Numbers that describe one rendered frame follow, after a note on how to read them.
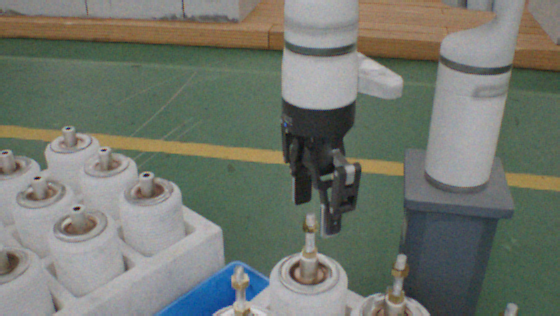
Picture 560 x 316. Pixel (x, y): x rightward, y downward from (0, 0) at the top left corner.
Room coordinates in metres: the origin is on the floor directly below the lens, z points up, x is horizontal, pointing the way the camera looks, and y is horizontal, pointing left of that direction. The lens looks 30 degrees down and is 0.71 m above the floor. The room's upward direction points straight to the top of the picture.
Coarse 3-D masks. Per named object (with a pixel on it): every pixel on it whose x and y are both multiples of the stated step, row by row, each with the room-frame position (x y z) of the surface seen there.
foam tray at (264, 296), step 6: (264, 294) 0.55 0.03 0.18; (348, 294) 0.55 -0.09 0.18; (354, 294) 0.55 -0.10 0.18; (252, 300) 0.54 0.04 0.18; (258, 300) 0.54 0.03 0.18; (264, 300) 0.54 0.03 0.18; (270, 300) 0.54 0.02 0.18; (348, 300) 0.54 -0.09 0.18; (354, 300) 0.54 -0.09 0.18; (360, 300) 0.54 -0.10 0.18; (264, 306) 0.53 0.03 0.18; (270, 306) 0.53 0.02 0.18; (348, 306) 0.53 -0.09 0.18; (348, 312) 0.53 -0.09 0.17
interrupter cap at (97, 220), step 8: (64, 216) 0.63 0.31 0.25; (88, 216) 0.63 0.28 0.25; (96, 216) 0.63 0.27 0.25; (104, 216) 0.63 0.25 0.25; (56, 224) 0.61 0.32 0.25; (64, 224) 0.61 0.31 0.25; (88, 224) 0.61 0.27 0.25; (96, 224) 0.61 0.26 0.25; (104, 224) 0.61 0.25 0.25; (56, 232) 0.59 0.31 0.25; (64, 232) 0.59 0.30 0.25; (72, 232) 0.59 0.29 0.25; (80, 232) 0.59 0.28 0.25; (88, 232) 0.59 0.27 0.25; (96, 232) 0.59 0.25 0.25; (64, 240) 0.57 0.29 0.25; (72, 240) 0.57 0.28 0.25; (80, 240) 0.57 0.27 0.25
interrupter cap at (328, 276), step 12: (300, 252) 0.55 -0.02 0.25; (288, 264) 0.53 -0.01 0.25; (324, 264) 0.53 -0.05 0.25; (336, 264) 0.53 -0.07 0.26; (288, 276) 0.51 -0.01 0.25; (300, 276) 0.51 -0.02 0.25; (324, 276) 0.51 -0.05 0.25; (336, 276) 0.51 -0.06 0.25; (288, 288) 0.49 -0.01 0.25; (300, 288) 0.49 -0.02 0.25; (312, 288) 0.49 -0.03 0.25; (324, 288) 0.48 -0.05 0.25
